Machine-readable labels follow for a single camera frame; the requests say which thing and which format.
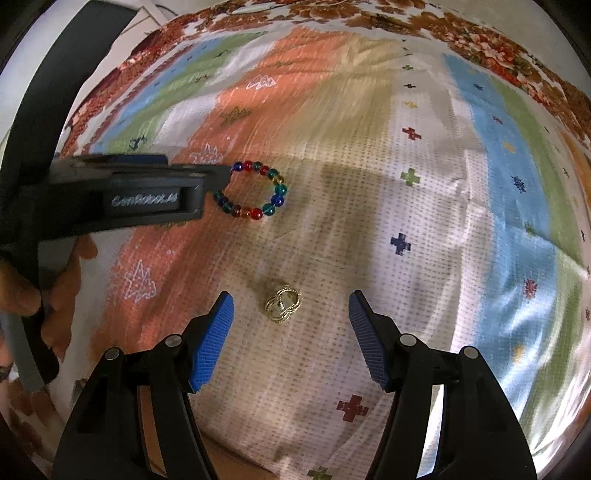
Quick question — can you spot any striped pastel blanket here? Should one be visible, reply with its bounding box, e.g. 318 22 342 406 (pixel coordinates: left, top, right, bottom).
60 23 591 480

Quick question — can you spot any multicoloured glass bead bracelet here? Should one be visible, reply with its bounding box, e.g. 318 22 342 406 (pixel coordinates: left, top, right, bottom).
212 159 291 222

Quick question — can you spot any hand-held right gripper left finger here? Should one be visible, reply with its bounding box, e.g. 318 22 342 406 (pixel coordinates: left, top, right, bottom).
52 291 236 480

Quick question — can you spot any gold double ring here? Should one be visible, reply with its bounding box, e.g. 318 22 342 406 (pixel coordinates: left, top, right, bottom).
264 285 302 326

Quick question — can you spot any person's left hand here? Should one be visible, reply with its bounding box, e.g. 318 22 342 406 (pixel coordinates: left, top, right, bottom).
0 235 99 356

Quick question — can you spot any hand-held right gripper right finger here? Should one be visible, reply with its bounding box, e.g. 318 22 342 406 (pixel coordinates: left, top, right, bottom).
348 290 539 480

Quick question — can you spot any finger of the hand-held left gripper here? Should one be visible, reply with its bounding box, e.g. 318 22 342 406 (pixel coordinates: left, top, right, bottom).
28 166 232 241
51 155 230 179

